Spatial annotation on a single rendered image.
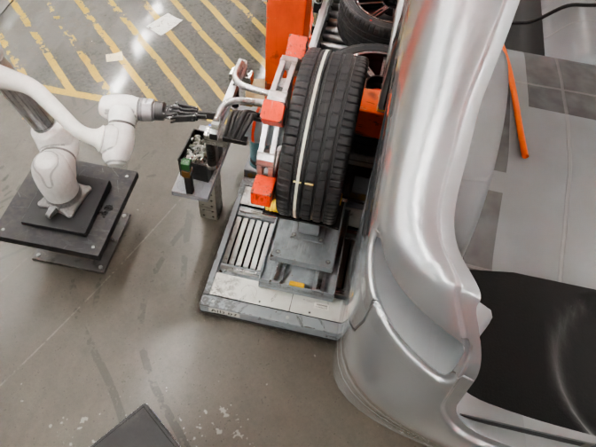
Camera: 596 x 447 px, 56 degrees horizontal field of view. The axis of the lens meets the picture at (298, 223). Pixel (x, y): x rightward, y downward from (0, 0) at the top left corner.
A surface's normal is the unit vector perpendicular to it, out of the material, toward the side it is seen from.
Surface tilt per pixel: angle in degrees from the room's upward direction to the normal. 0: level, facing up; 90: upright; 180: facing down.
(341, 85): 10
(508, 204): 22
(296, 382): 0
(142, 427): 0
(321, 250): 0
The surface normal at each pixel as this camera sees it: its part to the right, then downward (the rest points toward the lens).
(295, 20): -0.21, 0.80
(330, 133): -0.08, 0.08
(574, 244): -0.01, -0.25
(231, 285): 0.07, -0.57
